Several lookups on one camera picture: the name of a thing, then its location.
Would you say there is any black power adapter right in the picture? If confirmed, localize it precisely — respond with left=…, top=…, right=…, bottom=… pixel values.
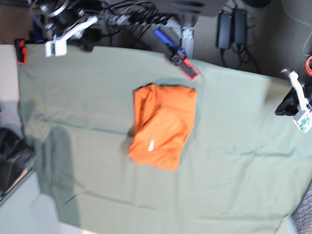
left=233, top=8, right=247, bottom=45

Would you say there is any orange T-shirt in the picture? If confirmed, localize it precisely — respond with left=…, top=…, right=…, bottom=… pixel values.
left=129, top=84, right=197, bottom=170

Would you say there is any black power adapter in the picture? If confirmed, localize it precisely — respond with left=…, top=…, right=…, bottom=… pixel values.
left=233, top=8, right=247, bottom=45
left=216, top=12, right=232, bottom=49

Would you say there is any aluminium table leg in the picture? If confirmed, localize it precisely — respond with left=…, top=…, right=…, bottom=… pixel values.
left=181, top=27, right=194, bottom=59

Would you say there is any green table cloth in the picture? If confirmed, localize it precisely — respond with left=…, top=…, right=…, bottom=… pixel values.
left=18, top=44, right=312, bottom=234

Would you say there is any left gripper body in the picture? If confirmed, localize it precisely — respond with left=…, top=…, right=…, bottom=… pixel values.
left=281, top=68, right=312, bottom=112

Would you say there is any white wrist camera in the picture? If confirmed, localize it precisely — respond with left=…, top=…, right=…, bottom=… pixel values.
left=45, top=40, right=67, bottom=58
left=293, top=110, right=312, bottom=133

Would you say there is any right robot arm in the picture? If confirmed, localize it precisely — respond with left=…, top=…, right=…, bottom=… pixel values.
left=29, top=0, right=103, bottom=58

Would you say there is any blue handled clamp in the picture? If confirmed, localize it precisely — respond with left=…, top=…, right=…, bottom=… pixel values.
left=153, top=28, right=199, bottom=80

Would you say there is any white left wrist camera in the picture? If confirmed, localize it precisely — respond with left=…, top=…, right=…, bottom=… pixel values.
left=293, top=110, right=312, bottom=133

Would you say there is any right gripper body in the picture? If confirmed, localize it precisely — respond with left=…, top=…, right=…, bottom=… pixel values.
left=53, top=16, right=99, bottom=41

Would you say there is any black plastic bag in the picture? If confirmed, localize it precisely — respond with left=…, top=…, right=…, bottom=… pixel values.
left=0, top=127, right=33, bottom=195

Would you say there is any red black clamp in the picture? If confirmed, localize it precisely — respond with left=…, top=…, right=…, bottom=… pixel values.
left=14, top=39, right=27, bottom=65

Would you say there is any black power adapter left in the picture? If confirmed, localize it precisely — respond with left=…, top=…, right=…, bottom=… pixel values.
left=216, top=12, right=232, bottom=49

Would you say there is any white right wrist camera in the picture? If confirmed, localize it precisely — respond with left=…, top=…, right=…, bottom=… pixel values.
left=45, top=40, right=67, bottom=58

